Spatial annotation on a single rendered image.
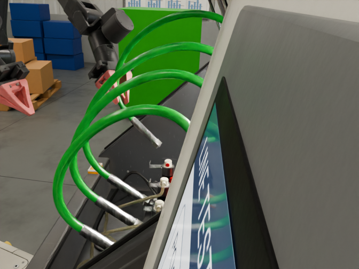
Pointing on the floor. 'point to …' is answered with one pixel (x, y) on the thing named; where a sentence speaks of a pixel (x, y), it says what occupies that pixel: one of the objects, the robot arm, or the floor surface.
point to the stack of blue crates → (47, 35)
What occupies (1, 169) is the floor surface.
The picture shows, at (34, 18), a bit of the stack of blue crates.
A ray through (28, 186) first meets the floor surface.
